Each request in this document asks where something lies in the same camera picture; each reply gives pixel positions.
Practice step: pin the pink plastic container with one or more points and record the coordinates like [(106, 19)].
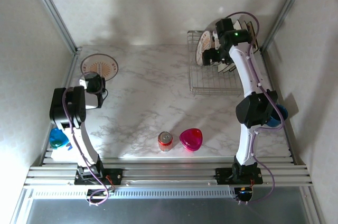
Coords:
[(191, 139)]

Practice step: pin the round orange sunburst plate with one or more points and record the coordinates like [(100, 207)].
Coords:
[(99, 65), (204, 41)]

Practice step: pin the aluminium rail beam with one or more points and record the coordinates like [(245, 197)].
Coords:
[(169, 173)]

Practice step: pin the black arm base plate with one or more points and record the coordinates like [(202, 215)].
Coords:
[(223, 175), (116, 175)]

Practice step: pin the aluminium upright post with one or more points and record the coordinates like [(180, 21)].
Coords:
[(284, 10), (52, 10)]

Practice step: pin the white packet with blue print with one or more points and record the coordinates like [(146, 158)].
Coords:
[(62, 155)]

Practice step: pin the red soda can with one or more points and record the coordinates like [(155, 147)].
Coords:
[(165, 140)]

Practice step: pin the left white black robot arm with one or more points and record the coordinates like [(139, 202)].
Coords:
[(87, 144)]

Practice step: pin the blue cup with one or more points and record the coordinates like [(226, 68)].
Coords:
[(282, 113)]

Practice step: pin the blue plastic container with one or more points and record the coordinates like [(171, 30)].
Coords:
[(58, 138)]

